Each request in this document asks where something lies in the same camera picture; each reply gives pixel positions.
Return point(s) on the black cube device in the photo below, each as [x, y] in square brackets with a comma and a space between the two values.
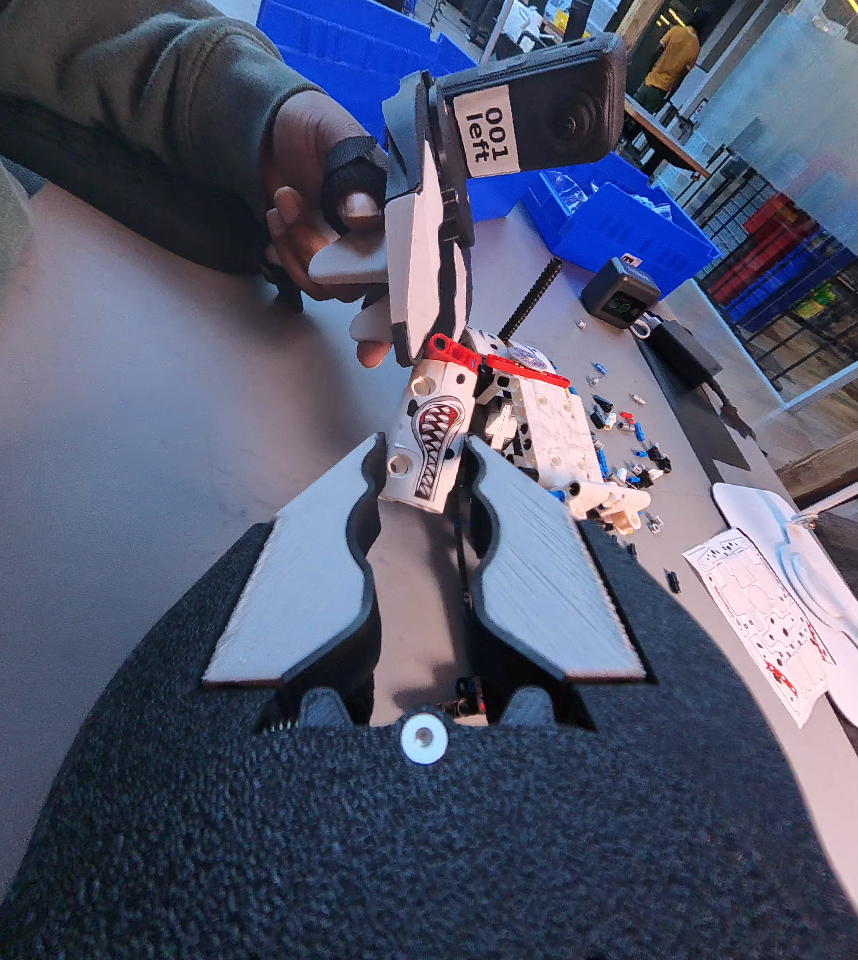
[620, 292]

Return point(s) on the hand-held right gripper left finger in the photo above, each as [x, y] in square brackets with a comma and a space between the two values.
[301, 600]

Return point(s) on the pile of small toy pieces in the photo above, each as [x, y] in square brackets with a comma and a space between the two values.
[658, 459]

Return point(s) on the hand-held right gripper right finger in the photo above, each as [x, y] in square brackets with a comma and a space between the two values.
[556, 600]

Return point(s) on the person's left hand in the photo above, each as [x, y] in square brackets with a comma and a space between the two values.
[297, 150]

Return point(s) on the person's left forearm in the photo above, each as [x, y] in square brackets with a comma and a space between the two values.
[136, 75]

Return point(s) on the white black toy truck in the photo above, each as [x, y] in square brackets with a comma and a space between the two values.
[549, 435]

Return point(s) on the black chair armrest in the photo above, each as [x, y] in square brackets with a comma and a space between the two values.
[136, 195]

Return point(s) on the blue plastic bin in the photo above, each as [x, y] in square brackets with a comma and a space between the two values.
[624, 225]
[339, 45]

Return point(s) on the black power adapter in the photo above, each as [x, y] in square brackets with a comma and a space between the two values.
[688, 352]

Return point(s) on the printed sticker sheet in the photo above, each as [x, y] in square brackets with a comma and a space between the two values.
[759, 622]

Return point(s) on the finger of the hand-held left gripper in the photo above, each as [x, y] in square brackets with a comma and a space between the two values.
[414, 285]
[457, 300]

